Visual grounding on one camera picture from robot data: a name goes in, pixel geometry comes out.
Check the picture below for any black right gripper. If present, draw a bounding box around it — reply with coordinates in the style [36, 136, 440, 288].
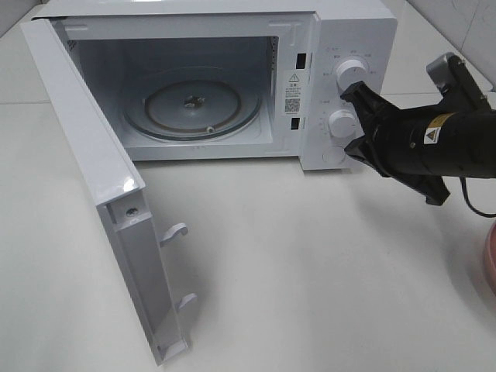
[340, 81, 471, 205]

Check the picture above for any round white door release button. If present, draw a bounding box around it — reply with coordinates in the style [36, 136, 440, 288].
[322, 146, 346, 165]

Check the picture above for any pink plate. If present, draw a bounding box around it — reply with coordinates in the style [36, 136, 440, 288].
[484, 224, 496, 292]

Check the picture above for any white microwave door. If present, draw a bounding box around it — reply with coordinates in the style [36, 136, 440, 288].
[22, 19, 197, 365]

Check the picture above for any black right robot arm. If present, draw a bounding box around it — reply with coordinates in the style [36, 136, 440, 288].
[341, 81, 495, 206]

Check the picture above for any lower white microwave knob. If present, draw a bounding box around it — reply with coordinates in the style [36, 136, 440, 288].
[328, 109, 357, 138]

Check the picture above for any white microwave knob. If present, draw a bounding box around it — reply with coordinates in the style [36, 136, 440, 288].
[328, 109, 357, 138]
[336, 57, 368, 91]

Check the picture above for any upper white microwave knob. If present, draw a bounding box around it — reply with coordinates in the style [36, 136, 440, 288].
[336, 57, 368, 91]

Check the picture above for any glass microwave turntable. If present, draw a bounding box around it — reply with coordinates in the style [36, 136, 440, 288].
[123, 67, 263, 142]

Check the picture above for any white microwave oven body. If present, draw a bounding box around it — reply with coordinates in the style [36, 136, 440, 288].
[29, 1, 397, 171]

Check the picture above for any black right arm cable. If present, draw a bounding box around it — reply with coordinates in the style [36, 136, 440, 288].
[459, 177, 496, 218]

